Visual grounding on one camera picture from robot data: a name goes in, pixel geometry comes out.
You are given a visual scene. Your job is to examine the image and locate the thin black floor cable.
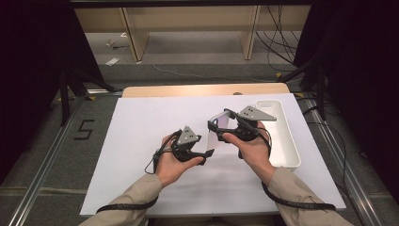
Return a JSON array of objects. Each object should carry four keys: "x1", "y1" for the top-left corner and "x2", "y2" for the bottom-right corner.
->
[{"x1": 295, "y1": 93, "x2": 349, "y2": 205}]

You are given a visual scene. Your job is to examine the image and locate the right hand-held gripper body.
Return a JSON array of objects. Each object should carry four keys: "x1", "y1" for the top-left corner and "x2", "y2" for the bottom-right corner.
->
[{"x1": 232, "y1": 105, "x2": 278, "y2": 142}]

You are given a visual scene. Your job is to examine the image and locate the right hand-held gripper black cable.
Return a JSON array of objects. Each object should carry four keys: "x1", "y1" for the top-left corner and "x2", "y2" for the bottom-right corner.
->
[{"x1": 258, "y1": 126, "x2": 337, "y2": 211}]

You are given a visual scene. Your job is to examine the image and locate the person's left hand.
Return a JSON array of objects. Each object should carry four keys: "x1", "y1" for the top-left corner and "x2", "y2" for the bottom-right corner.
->
[{"x1": 155, "y1": 135, "x2": 205, "y2": 189}]

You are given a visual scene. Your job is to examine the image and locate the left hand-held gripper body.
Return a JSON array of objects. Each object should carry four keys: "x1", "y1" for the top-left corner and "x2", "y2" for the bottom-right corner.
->
[{"x1": 170, "y1": 125, "x2": 202, "y2": 163}]

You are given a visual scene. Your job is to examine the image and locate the black metal stand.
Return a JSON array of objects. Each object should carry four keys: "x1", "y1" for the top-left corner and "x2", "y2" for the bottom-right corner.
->
[
  {"x1": 51, "y1": 67, "x2": 119, "y2": 126},
  {"x1": 277, "y1": 59, "x2": 327, "y2": 121}
]

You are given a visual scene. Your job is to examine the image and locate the left hand-held gripper black cable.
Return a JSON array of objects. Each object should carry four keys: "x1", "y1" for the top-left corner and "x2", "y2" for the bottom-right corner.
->
[{"x1": 95, "y1": 130, "x2": 183, "y2": 215}]

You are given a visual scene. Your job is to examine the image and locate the light wooden shelf unit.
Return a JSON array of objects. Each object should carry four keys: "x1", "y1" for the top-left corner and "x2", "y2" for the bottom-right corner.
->
[{"x1": 74, "y1": 5, "x2": 311, "y2": 62}]

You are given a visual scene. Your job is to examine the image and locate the white plastic storage bin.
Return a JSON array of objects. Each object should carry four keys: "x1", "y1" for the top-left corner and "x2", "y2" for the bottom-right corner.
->
[{"x1": 255, "y1": 99, "x2": 302, "y2": 173}]

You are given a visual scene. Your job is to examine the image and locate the black curtain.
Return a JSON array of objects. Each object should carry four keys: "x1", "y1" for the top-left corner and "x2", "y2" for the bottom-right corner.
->
[
  {"x1": 293, "y1": 0, "x2": 399, "y2": 202},
  {"x1": 0, "y1": 0, "x2": 104, "y2": 183}
]

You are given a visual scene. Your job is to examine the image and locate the person's right hand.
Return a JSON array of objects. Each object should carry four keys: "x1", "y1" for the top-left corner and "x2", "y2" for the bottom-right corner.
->
[{"x1": 221, "y1": 121, "x2": 277, "y2": 186}]

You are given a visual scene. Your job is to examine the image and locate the hand-held gripper black cable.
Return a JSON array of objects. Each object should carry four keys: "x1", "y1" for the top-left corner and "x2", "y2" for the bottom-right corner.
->
[
  {"x1": 95, "y1": 130, "x2": 183, "y2": 215},
  {"x1": 258, "y1": 126, "x2": 337, "y2": 211}
]

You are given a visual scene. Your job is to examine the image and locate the white board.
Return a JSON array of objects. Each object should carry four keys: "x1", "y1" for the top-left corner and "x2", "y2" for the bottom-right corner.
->
[{"x1": 79, "y1": 92, "x2": 346, "y2": 217}]

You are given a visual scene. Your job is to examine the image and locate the bundle of black floor cables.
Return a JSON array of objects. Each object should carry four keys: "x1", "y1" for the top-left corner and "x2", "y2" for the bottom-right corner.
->
[{"x1": 255, "y1": 5, "x2": 302, "y2": 73}]

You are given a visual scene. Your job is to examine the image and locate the wooden table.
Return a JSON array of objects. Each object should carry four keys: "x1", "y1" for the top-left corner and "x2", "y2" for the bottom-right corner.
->
[{"x1": 121, "y1": 82, "x2": 291, "y2": 98}]

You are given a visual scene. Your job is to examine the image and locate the aluminium floor rail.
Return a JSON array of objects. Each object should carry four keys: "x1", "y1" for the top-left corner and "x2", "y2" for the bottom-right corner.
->
[
  {"x1": 8, "y1": 89, "x2": 123, "y2": 226},
  {"x1": 300, "y1": 92, "x2": 384, "y2": 226}
]

